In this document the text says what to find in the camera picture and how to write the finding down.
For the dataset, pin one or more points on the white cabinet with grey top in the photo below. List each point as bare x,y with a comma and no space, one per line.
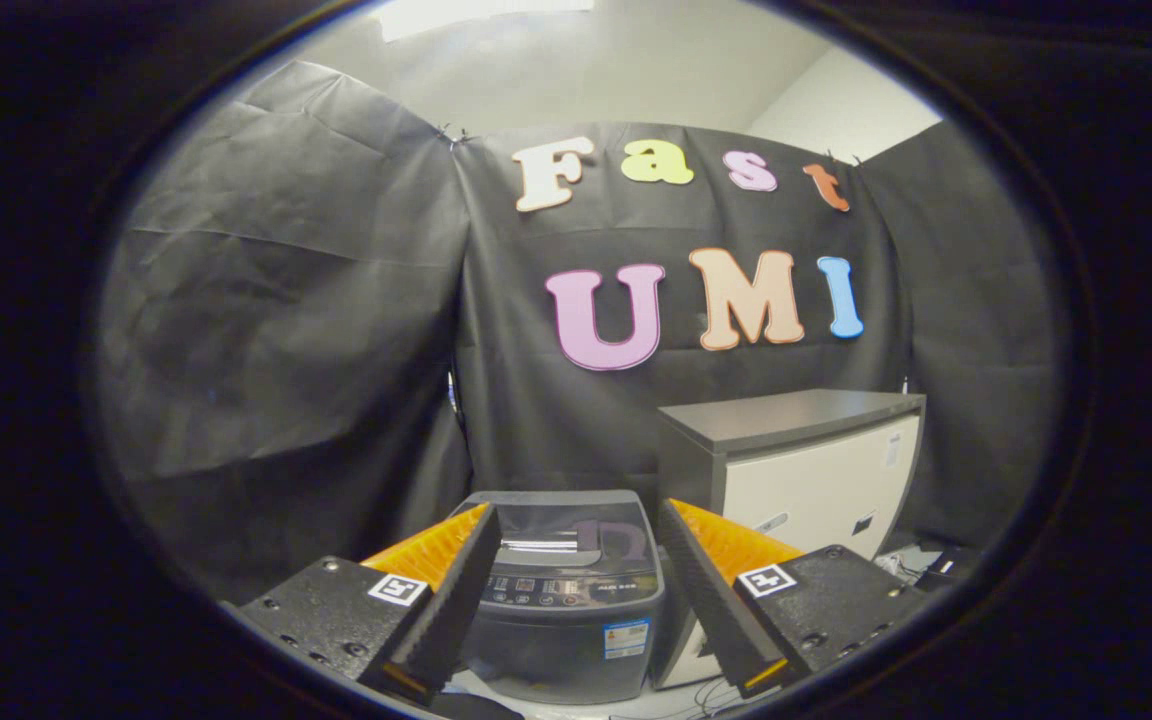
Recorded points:
806,480

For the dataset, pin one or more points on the black backdrop cloth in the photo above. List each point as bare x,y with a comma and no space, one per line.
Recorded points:
286,300

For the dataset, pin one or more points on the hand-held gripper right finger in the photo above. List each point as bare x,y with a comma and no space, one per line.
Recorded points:
711,600

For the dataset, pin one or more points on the ceiling light panel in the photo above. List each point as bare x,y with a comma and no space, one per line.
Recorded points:
486,15

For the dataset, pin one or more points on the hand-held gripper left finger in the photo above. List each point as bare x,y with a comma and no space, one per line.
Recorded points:
446,610

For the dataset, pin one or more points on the grey washing machine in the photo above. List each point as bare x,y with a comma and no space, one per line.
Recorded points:
556,650

